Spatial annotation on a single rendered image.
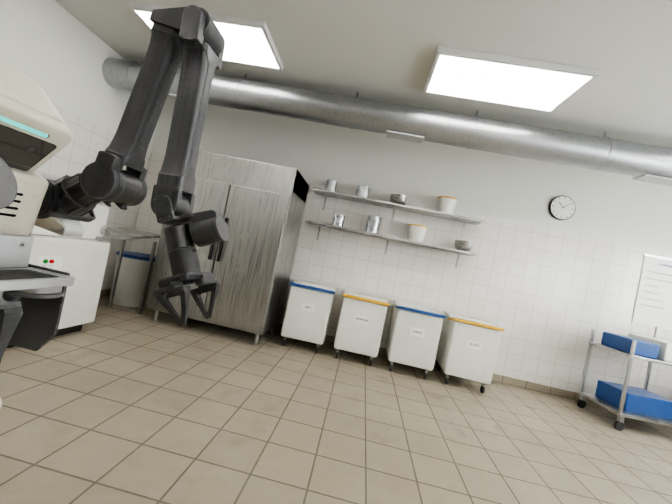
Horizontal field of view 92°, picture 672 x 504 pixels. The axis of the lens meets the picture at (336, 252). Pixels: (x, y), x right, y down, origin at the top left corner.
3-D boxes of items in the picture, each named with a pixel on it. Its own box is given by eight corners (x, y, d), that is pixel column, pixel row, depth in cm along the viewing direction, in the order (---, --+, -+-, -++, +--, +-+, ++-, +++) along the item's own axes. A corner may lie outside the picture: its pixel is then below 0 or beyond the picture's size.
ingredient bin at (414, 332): (384, 372, 370) (398, 305, 371) (382, 356, 433) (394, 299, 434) (432, 383, 364) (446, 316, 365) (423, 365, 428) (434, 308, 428)
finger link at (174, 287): (211, 318, 68) (202, 274, 69) (191, 323, 61) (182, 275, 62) (182, 325, 69) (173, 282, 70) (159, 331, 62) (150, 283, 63)
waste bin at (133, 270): (161, 304, 462) (171, 258, 462) (134, 310, 408) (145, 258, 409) (126, 296, 467) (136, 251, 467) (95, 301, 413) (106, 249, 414)
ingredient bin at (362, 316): (329, 359, 375) (343, 293, 376) (333, 345, 438) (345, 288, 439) (375, 370, 371) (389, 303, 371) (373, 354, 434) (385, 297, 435)
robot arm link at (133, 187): (95, 182, 76) (74, 176, 70) (132, 162, 75) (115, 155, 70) (110, 218, 75) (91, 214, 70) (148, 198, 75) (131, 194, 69)
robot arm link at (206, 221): (175, 203, 76) (151, 197, 67) (222, 191, 75) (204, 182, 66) (187, 254, 75) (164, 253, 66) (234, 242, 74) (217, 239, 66)
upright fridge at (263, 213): (278, 332, 446) (309, 185, 448) (256, 349, 356) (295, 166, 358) (183, 309, 459) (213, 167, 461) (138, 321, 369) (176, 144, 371)
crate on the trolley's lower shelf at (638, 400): (638, 404, 385) (642, 388, 386) (673, 421, 347) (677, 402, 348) (594, 396, 383) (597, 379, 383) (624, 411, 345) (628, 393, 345)
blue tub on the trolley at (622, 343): (625, 349, 383) (628, 336, 383) (658, 360, 343) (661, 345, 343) (599, 344, 384) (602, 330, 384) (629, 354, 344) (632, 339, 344)
